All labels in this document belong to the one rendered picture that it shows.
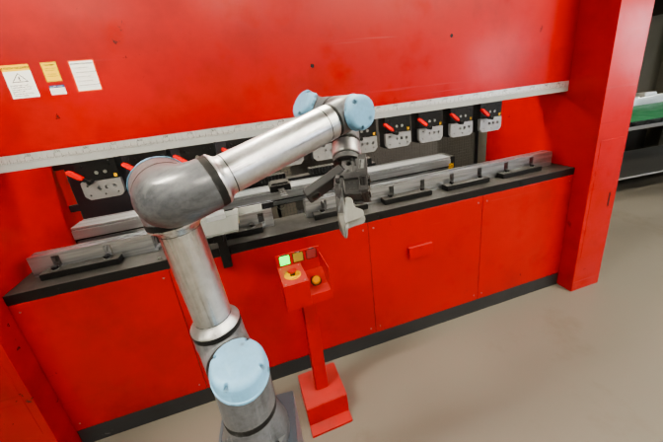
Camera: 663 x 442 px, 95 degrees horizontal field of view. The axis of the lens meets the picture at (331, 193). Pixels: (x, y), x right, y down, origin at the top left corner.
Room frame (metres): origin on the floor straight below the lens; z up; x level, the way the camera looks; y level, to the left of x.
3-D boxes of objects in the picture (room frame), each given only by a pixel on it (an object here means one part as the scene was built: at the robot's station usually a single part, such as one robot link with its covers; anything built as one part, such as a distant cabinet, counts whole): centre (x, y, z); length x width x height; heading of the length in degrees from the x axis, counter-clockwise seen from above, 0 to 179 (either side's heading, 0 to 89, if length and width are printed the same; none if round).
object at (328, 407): (1.12, 0.15, 0.06); 0.25 x 0.20 x 0.12; 17
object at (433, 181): (1.74, -0.66, 0.92); 1.68 x 0.06 x 0.10; 105
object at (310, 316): (1.15, 0.16, 0.39); 0.06 x 0.06 x 0.54; 17
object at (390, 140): (1.66, -0.38, 1.26); 0.15 x 0.09 x 0.17; 105
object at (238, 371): (0.50, 0.24, 0.94); 0.13 x 0.12 x 0.14; 33
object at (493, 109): (1.82, -0.96, 1.26); 0.15 x 0.09 x 0.17; 105
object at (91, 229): (1.81, 0.25, 0.93); 2.30 x 0.14 x 0.10; 105
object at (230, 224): (1.27, 0.53, 1.00); 0.26 x 0.18 x 0.01; 15
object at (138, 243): (1.28, 1.09, 0.92); 0.50 x 0.06 x 0.10; 105
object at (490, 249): (1.54, -0.08, 0.41); 3.00 x 0.21 x 0.83; 105
